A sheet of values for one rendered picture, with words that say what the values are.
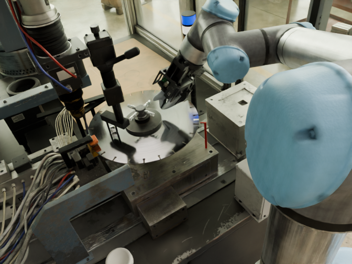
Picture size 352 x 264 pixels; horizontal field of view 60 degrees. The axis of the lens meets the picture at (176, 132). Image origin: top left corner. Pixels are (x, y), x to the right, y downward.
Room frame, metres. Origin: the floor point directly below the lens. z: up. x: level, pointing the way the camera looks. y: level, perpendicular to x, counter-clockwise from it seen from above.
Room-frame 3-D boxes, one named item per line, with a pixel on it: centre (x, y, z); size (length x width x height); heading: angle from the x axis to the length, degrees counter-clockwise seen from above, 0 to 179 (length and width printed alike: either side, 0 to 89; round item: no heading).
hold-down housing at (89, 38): (0.64, 0.15, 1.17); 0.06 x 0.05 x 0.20; 108
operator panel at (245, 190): (0.55, -0.30, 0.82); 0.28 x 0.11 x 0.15; 117
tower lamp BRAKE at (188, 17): (0.95, -0.08, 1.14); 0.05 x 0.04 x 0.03; 27
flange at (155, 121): (0.70, 0.09, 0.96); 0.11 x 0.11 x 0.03
